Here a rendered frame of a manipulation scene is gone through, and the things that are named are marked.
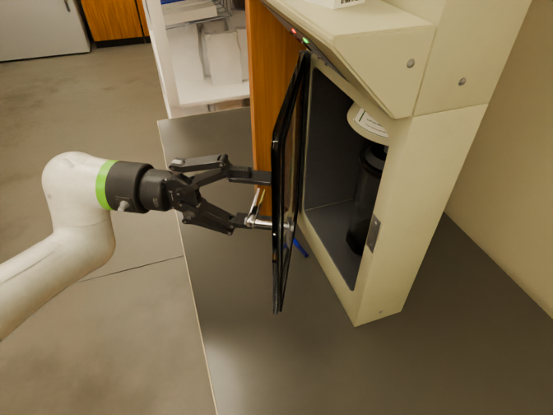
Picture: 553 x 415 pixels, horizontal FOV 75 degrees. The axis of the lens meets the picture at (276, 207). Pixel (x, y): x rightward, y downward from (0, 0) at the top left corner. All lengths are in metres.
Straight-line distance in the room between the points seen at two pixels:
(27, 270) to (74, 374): 1.33
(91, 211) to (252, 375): 0.42
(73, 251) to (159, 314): 1.29
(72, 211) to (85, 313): 1.42
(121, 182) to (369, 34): 0.46
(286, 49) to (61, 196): 0.49
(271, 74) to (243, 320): 0.50
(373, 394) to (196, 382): 1.15
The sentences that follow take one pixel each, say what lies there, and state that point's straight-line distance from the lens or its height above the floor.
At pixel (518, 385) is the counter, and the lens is 0.85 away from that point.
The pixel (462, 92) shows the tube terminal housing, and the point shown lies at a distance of 0.49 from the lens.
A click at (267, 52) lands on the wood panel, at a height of 1.37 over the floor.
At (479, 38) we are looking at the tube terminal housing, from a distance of 0.47.
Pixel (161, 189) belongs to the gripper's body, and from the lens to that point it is 0.65.
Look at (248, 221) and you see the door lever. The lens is 0.58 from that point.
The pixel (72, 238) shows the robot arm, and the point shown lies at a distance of 0.74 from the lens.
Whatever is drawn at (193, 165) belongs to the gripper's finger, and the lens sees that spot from 0.61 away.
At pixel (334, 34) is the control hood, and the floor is 1.51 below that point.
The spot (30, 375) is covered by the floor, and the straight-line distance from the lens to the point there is 2.06.
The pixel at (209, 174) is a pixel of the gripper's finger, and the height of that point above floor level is 1.25.
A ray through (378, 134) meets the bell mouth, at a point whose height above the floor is 1.33.
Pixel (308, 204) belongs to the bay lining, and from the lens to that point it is 0.88.
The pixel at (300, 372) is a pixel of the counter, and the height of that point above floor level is 0.94.
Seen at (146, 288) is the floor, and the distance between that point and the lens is 2.10.
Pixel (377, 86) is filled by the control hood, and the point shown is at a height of 1.46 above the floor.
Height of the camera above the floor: 1.61
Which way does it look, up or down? 42 degrees down
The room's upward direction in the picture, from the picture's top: straight up
